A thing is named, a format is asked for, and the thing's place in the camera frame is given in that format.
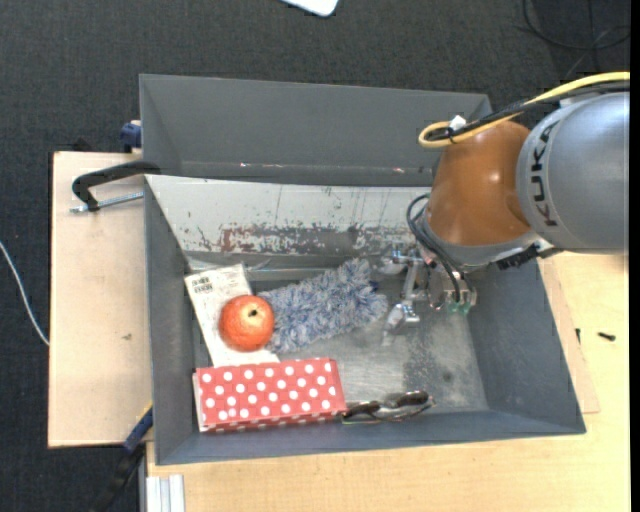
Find blue and white fluffy duster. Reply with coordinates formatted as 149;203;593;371
256;256;391;356

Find brown sunglasses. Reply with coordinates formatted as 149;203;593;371
341;389;436;426

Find red box with white dots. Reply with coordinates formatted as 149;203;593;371
192;356;349;434

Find red-orange apple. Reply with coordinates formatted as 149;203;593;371
217;294;277;353

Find white printed paper packet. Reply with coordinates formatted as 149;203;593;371
183;263;282;369

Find grey metal bin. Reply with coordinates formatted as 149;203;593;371
138;73;587;466

